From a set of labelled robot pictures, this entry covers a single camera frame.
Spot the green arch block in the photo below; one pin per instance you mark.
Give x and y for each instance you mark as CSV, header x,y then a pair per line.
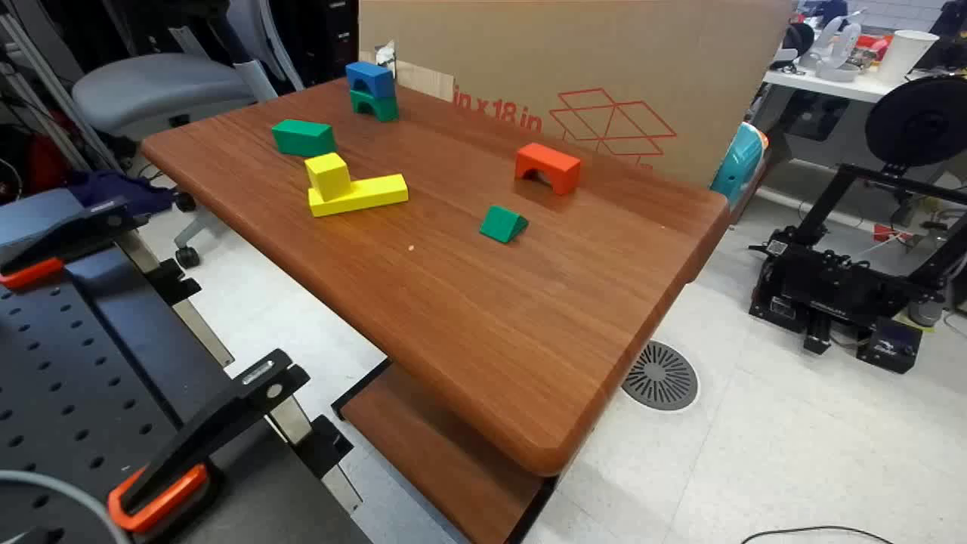
x,y
387,111

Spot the black metal bracket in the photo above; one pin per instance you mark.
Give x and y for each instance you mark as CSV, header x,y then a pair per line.
x,y
172,282
323,449

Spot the white background table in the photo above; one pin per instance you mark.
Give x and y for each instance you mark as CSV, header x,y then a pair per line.
x,y
836,85

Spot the grey tripod legs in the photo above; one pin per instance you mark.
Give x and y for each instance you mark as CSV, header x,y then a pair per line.
x,y
55,95

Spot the round metal floor drain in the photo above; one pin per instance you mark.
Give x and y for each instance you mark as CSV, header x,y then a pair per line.
x,y
661,377

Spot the blue arch block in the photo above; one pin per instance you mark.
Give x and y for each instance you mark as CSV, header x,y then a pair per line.
x,y
371,79

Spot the orange arch block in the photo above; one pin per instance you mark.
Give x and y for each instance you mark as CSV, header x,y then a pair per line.
x,y
548,158

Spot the clear plastic bottle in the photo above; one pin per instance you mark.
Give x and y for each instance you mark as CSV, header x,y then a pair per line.
x,y
836,45

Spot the small red box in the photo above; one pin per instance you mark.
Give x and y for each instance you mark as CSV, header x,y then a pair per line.
x,y
874,45

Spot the small black box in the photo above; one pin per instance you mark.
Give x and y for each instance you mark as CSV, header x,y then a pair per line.
x,y
891,345

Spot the wooden table lower shelf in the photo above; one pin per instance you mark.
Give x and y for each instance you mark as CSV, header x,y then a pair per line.
x,y
434,455

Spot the yellow L-shaped block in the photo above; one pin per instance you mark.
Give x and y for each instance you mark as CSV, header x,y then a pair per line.
x,y
352,193

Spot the green wedge block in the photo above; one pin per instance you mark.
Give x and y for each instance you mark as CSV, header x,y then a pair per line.
x,y
500,226

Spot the large printed cardboard box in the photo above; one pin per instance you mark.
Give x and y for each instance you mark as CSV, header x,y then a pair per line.
x,y
607,48

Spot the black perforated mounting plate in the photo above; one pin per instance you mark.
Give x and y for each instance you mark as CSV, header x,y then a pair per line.
x,y
62,395

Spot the dark blue cloth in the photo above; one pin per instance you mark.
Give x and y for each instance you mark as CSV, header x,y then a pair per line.
x,y
123,192

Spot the black filament spool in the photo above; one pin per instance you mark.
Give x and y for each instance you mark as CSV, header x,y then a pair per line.
x,y
920,122

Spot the black 3D printer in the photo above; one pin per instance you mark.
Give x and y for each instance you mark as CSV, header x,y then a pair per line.
x,y
817,287

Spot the green rectangular block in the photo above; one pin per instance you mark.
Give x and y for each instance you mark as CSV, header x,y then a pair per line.
x,y
304,136

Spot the teal plastic object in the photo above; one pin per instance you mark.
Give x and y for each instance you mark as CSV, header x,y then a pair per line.
x,y
740,161

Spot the grey office chair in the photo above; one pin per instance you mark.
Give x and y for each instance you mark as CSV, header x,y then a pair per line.
x,y
153,93

